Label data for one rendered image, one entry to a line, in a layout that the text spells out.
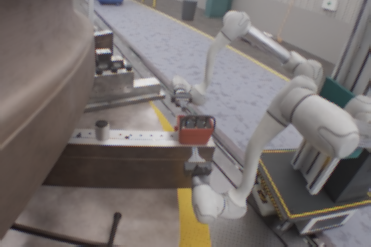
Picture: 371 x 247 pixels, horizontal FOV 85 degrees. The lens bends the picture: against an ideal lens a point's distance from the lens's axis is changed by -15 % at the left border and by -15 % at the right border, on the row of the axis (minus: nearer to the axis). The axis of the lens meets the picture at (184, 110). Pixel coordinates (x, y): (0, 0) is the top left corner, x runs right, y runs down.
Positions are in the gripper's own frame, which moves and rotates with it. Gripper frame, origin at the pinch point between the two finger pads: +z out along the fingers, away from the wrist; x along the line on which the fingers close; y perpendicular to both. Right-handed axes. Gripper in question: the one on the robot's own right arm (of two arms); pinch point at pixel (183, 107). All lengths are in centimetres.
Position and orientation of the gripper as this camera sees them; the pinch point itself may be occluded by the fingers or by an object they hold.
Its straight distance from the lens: 140.8
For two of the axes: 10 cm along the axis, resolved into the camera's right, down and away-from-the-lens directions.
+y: 1.3, -8.4, -5.3
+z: 1.3, 5.4, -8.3
